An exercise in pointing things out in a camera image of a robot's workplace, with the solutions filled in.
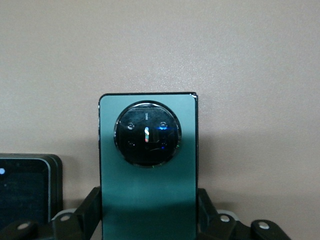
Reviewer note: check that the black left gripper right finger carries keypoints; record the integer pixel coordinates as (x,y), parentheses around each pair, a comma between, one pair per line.
(212,225)

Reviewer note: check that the green smartphone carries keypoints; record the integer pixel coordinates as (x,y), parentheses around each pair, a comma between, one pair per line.
(147,190)

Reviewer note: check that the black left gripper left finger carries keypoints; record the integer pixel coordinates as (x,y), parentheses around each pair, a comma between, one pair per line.
(85,220)

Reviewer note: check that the black flip phone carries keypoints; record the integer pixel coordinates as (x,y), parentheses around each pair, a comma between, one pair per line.
(22,190)

